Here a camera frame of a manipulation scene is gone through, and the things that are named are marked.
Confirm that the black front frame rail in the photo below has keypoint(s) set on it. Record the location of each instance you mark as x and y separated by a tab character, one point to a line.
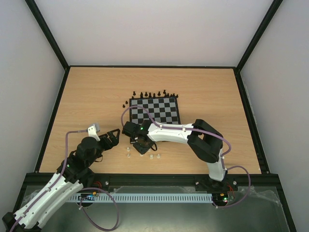
201	182

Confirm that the black chess piece row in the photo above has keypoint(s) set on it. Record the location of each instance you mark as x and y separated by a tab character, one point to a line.
153	95

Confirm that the black frame post right rear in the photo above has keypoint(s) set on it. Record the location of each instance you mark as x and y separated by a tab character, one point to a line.
259	33

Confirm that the black frame post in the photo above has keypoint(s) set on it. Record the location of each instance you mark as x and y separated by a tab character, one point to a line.
259	33
32	5

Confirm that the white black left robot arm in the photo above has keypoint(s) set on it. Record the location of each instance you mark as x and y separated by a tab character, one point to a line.
73	175

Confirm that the black white chessboard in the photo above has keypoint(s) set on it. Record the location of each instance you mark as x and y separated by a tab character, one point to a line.
163	110

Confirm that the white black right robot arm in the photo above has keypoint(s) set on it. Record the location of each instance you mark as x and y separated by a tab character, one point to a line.
202	138

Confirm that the white slotted cable duct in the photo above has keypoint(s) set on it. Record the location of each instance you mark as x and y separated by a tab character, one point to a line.
142	198

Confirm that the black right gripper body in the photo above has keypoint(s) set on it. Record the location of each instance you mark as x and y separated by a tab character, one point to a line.
142	147

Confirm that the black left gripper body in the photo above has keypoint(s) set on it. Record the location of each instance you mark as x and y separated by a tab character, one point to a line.
107	146

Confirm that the black frame post left rear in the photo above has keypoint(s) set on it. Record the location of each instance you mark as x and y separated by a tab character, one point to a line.
32	5

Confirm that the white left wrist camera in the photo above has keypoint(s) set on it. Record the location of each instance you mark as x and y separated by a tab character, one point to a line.
93	130

